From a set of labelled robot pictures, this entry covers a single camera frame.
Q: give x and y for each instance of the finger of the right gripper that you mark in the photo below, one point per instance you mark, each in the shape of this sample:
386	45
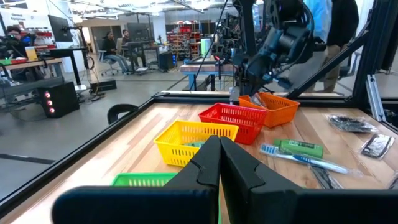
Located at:
254	77
265	77

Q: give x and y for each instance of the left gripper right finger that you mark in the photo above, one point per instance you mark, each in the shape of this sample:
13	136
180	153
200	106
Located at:
242	180

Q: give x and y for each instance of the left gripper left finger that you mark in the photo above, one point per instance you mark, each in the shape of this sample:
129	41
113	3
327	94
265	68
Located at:
205	174

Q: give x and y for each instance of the green travel bottle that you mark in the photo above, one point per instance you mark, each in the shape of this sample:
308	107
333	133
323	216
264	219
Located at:
194	144
298	147

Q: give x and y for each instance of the plastic-wrapped toothbrush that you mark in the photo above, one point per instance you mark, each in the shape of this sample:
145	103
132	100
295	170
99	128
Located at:
311	161

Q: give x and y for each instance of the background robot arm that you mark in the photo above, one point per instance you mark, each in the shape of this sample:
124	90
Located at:
227	40

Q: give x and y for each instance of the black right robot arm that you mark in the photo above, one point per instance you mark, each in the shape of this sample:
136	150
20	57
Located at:
292	12

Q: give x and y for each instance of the orange plastic basket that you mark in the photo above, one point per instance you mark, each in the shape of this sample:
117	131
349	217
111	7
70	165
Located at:
280	110

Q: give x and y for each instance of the yellow plastic basket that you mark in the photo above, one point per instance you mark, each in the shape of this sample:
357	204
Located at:
174	146

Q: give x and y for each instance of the person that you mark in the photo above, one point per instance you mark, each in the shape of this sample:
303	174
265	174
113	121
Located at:
320	15
14	43
342	25
109	46
126	39

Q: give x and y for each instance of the red plastic basket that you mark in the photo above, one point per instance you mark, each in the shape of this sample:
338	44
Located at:
233	124

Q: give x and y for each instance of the blue workbench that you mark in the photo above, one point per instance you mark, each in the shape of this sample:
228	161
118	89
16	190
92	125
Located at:
202	69

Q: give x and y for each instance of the pale green canister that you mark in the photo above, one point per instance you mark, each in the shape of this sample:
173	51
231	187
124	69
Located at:
205	46

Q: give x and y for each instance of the green plastic basket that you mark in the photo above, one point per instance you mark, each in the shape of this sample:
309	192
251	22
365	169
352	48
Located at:
140	180

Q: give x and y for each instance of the storage shelf with bins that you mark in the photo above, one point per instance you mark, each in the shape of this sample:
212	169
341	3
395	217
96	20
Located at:
183	37

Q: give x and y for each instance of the black computer tower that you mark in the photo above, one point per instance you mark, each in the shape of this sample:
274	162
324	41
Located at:
166	60

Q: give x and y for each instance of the bagged black hair brush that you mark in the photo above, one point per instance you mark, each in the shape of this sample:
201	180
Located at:
351	124

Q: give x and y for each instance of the black monitor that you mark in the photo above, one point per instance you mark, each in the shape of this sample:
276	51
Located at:
59	28
138	31

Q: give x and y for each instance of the black floor box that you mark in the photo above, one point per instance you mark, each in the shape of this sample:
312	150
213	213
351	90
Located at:
102	86

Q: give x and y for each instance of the computer tower with red lights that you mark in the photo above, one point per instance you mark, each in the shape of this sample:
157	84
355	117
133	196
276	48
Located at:
62	99

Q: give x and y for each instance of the black standing desk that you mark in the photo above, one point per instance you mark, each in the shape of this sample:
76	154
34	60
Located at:
66	51

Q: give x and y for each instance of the wooden desk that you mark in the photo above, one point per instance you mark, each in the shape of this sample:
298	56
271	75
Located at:
31	63

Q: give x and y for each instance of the yellow box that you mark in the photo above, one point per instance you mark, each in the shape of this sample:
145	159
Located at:
31	53

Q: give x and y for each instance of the silver frame bracket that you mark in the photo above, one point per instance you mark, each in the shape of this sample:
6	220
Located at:
374	96

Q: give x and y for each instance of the black aluminium table frame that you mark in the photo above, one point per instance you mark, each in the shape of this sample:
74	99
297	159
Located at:
77	153

